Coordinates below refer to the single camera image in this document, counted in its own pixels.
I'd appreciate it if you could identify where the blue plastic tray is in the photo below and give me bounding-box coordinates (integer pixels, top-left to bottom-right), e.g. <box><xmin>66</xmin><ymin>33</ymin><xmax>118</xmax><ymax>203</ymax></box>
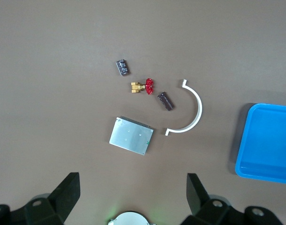
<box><xmin>234</xmin><ymin>103</ymin><xmax>286</xmax><ymax>185</ymax></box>

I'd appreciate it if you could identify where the brass valve red handle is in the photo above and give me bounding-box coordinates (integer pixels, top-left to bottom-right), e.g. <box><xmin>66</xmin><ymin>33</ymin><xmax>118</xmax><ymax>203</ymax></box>
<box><xmin>130</xmin><ymin>78</ymin><xmax>155</xmax><ymax>96</ymax></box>

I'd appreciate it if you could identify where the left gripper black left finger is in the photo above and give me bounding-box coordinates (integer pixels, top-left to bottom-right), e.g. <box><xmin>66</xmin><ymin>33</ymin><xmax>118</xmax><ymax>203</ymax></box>
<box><xmin>0</xmin><ymin>172</ymin><xmax>81</xmax><ymax>225</ymax></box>

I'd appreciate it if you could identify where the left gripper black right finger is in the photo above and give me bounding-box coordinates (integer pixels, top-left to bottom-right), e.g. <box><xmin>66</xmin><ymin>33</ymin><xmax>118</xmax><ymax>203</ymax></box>
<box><xmin>181</xmin><ymin>172</ymin><xmax>283</xmax><ymax>225</ymax></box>

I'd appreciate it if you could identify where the brown table cover mat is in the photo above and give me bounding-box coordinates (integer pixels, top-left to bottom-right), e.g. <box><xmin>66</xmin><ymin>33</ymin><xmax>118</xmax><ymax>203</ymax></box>
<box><xmin>0</xmin><ymin>0</ymin><xmax>286</xmax><ymax>225</ymax></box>

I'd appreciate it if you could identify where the silver metal box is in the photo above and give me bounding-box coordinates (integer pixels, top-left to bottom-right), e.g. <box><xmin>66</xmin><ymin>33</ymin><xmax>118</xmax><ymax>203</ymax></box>
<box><xmin>108</xmin><ymin>116</ymin><xmax>154</xmax><ymax>156</ymax></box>

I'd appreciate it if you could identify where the white semicircular pipe clamp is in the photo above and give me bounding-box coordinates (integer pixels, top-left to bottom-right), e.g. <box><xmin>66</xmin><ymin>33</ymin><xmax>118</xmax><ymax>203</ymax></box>
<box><xmin>165</xmin><ymin>79</ymin><xmax>203</xmax><ymax>136</ymax></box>

